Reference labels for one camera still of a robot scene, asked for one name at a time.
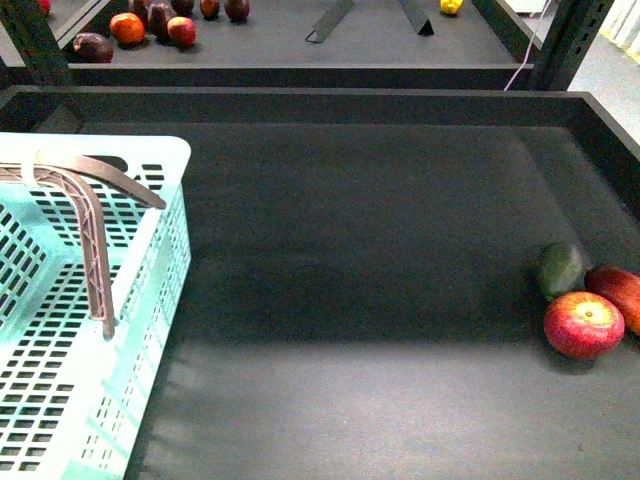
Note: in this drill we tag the dark purple fruit right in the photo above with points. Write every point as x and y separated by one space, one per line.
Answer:
237 10

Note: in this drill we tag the light blue plastic basket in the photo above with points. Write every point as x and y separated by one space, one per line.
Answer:
72 401

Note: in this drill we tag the dark purple fruit middle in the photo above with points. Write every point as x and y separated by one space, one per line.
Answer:
159 14

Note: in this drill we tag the black metal shelf post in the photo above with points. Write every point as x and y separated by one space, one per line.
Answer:
572 32

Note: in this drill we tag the green avocado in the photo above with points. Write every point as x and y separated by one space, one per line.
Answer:
560 267

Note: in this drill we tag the red yellow apple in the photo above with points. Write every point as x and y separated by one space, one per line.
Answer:
583 326

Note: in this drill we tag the dark purple fruit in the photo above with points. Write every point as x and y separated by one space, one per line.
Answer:
183 7
93 48
159 14
237 10

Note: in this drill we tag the brown basket handle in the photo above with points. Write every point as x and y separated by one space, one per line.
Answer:
95 250

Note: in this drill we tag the red apple back shelf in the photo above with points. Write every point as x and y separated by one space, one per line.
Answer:
182 31

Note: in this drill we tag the red fruit far left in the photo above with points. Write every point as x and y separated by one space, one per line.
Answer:
45 6

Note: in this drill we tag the red orange mango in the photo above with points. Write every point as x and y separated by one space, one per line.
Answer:
620 287

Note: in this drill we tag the small dark red fruit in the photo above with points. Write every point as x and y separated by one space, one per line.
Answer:
209 9

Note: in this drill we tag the dark purple fruit front left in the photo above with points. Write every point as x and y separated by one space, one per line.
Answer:
93 48

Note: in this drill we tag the dark purple fruit back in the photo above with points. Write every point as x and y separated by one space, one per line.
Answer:
183 7

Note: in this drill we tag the orange round fruit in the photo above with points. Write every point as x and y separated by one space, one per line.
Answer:
127 29

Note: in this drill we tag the yellow lemon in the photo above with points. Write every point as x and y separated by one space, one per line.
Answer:
451 7

